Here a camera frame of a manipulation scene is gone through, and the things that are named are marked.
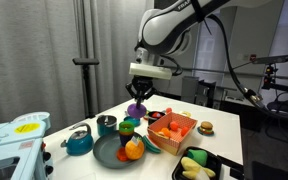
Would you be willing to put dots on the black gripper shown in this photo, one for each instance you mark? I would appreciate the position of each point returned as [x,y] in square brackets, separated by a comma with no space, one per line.
[141,83]

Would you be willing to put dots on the purple plushie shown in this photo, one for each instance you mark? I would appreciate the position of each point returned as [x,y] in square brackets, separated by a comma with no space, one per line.
[137,111]

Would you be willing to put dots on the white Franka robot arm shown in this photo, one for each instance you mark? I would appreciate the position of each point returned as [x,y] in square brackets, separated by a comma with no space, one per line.
[164,30]

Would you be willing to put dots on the green toy cup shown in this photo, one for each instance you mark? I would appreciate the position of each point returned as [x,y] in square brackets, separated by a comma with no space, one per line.
[126,128]

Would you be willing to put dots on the purple toy cup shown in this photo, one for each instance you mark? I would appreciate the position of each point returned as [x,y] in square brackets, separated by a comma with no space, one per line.
[125,139]

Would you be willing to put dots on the dark teal cup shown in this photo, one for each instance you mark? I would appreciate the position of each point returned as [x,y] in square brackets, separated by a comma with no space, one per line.
[105,128]

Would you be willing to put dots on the red checkered cardboard box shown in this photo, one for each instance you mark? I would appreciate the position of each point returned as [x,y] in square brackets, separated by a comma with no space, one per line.
[170,143]

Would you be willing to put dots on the small black toy bowl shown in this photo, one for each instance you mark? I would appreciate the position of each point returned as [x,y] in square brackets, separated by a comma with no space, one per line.
[151,120]

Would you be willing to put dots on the teal toy bowl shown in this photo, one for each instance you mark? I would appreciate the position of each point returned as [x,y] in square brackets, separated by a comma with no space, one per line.
[132,121]

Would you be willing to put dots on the yellow lemon slice toy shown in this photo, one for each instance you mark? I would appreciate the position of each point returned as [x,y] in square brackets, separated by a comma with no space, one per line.
[158,133]

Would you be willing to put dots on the orange plush ball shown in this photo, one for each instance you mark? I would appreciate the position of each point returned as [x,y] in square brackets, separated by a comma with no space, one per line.
[168,130]
[163,134]

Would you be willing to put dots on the red-orange plush ball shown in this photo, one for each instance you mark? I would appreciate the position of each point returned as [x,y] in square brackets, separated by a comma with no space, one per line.
[174,125]

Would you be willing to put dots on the grey desktop computer case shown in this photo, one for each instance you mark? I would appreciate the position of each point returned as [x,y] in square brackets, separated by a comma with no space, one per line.
[189,88]

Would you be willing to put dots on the teal toy plate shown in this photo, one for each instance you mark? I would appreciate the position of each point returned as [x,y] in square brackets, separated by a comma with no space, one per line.
[150,145]
[206,134]

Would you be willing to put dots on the small red-orange plush toy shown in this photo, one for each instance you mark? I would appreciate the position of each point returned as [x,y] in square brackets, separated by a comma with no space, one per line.
[184,131]

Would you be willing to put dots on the orange pineapple plush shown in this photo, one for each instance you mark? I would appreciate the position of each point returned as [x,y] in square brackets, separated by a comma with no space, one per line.
[134,150]

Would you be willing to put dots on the grey round plate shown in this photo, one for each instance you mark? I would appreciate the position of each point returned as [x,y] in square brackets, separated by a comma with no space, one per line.
[107,151]

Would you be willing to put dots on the toy burger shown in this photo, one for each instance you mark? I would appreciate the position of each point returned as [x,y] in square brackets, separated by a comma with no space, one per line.
[206,126]

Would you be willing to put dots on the teal toy kettle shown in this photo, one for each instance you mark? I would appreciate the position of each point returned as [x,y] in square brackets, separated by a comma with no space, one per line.
[80,143]

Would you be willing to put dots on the green pear plush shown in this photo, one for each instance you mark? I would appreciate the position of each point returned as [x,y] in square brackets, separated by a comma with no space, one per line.
[199,156]

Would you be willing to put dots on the yellow banana plush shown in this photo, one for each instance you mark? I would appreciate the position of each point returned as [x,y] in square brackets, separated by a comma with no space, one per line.
[192,168]

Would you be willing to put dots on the black plastic tray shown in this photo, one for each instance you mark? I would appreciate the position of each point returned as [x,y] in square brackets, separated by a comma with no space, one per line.
[214,160]

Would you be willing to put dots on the grey curtain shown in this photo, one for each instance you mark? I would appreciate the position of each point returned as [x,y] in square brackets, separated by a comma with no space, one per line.
[34,56]

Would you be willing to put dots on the light blue toy oven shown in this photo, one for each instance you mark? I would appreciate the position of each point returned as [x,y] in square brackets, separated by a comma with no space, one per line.
[17,140]

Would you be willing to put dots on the white wrist camera block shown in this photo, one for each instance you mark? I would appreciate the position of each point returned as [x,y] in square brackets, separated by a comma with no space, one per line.
[150,71]

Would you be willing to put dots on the black camera stand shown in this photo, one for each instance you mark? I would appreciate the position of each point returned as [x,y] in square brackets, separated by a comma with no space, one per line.
[85,61]

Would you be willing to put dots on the black table edge bracket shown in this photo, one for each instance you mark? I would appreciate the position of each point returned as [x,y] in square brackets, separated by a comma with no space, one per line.
[232,166]

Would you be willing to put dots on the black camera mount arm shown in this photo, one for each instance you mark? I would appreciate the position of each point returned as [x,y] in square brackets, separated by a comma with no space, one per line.
[272,60]

